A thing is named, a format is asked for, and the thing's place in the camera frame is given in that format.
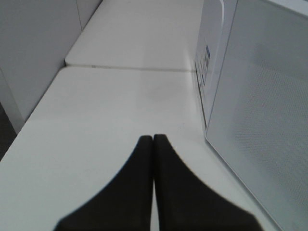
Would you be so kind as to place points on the white microwave door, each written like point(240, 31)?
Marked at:
point(259, 120)

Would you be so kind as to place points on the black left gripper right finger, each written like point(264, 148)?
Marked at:
point(185, 203)

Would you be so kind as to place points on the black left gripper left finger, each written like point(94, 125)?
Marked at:
point(125, 203)

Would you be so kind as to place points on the white microwave oven body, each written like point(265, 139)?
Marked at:
point(215, 27)

